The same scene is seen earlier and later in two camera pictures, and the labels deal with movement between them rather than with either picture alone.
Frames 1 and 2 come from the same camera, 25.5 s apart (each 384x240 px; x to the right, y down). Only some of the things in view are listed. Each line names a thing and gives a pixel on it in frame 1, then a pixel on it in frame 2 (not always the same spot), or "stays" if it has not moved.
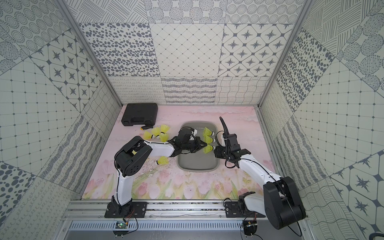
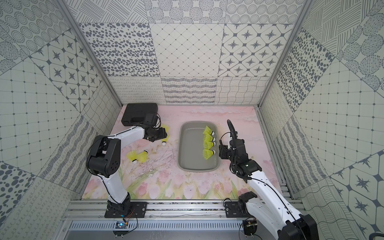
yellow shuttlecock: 164,137 stays
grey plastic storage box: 198,161 stays
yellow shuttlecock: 207,132 stays
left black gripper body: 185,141 → 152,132
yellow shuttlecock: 208,139 stays
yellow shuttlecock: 162,160 → 208,153
